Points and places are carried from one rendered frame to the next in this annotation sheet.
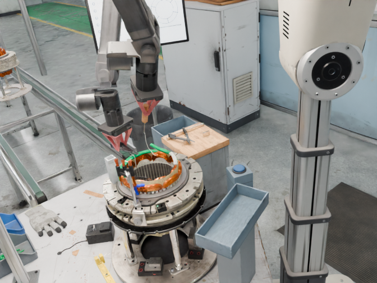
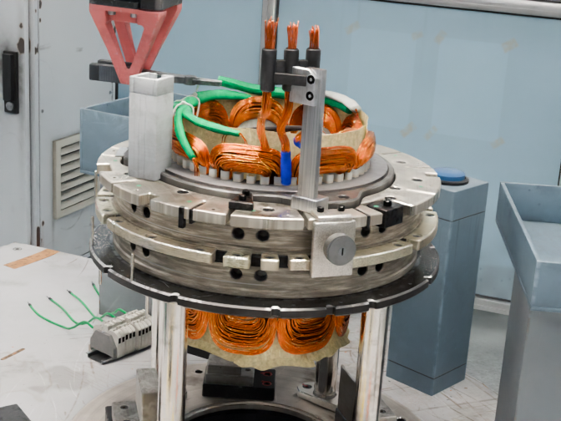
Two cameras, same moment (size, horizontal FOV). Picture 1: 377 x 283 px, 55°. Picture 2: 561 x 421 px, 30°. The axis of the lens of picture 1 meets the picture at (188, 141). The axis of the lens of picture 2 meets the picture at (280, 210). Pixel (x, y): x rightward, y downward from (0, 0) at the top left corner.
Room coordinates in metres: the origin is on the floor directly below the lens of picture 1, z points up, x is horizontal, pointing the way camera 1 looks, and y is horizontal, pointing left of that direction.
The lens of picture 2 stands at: (0.15, 0.64, 1.35)
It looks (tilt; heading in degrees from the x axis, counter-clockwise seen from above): 17 degrees down; 327
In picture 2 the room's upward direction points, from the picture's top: 4 degrees clockwise
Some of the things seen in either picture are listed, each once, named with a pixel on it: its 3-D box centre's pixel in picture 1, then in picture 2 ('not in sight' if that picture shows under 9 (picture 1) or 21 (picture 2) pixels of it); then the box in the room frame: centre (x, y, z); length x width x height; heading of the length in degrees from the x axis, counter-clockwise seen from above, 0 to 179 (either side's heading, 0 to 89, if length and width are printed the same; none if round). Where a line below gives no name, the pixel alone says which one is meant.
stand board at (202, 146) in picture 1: (194, 140); not in sight; (1.23, -0.02, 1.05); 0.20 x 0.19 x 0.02; 30
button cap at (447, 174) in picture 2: (239, 168); (447, 174); (1.03, -0.16, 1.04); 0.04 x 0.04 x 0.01
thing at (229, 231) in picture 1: (235, 247); (553, 360); (0.78, -0.10, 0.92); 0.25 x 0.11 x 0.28; 144
